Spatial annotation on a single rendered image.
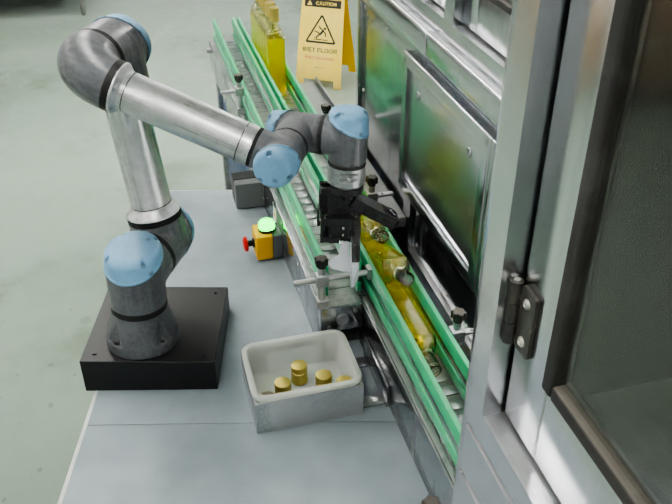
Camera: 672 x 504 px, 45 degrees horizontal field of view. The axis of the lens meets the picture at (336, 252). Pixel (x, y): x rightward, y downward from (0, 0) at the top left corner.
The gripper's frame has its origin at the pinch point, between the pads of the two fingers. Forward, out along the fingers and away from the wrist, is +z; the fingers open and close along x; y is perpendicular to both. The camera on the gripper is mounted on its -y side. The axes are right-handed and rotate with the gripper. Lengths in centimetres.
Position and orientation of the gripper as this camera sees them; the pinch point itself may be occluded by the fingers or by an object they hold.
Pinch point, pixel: (350, 268)
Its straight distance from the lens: 169.0
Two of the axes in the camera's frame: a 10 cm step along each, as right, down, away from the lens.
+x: 1.2, 5.2, -8.5
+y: -9.9, 0.2, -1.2
